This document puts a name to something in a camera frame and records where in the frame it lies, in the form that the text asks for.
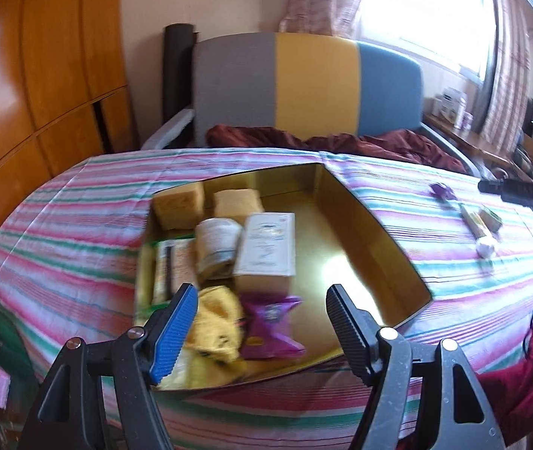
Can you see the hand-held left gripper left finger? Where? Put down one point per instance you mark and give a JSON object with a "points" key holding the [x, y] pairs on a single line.
{"points": [[177, 333]]}

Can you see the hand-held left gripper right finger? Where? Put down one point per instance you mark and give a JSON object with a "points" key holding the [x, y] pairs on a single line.
{"points": [[350, 333]]}

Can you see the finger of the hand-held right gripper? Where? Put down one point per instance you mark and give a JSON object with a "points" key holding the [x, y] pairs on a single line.
{"points": [[515, 188]]}

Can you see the yellow sock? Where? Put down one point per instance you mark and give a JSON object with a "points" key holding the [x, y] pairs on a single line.
{"points": [[214, 318]]}

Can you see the purple snack packet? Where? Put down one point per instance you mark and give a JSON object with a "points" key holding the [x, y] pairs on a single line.
{"points": [[271, 326]]}

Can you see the gold tin box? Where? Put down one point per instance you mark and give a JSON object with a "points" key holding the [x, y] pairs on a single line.
{"points": [[341, 253]]}

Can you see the person's right forearm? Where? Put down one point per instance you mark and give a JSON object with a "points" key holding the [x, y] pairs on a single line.
{"points": [[529, 375]]}

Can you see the small green yellow box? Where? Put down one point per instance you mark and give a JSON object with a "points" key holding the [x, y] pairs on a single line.
{"points": [[491, 219]]}

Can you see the cream tube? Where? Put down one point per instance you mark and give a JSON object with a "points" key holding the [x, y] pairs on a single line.
{"points": [[472, 222]]}

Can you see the wooden side desk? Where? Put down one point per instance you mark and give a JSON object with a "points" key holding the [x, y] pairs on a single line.
{"points": [[477, 143]]}

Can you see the green-edged snack packet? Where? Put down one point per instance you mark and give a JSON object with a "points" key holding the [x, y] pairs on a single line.
{"points": [[172, 267]]}

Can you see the small purple wrapper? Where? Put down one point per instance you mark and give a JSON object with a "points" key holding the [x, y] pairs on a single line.
{"points": [[440, 191]]}

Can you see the white paper roll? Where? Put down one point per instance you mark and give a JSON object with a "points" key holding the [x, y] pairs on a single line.
{"points": [[214, 243]]}

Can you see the white boxes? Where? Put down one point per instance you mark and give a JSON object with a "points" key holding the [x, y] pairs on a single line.
{"points": [[451, 105]]}

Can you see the white and yellow carton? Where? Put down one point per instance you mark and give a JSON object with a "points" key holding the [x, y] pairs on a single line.
{"points": [[266, 248]]}

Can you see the maroon cloth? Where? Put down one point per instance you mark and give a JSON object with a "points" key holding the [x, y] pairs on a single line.
{"points": [[388, 145]]}

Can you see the striped tablecloth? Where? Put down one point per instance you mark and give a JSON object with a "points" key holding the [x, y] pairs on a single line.
{"points": [[69, 225]]}

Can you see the window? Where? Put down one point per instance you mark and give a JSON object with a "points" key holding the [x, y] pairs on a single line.
{"points": [[425, 4]]}

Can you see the grey yellow blue chair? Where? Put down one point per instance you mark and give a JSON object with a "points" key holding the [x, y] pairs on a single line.
{"points": [[313, 84]]}

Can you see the black rolled mat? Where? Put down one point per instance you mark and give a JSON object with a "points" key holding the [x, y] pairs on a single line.
{"points": [[177, 70]]}

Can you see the wooden wardrobe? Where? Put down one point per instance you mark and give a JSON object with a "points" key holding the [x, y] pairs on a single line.
{"points": [[60, 33]]}

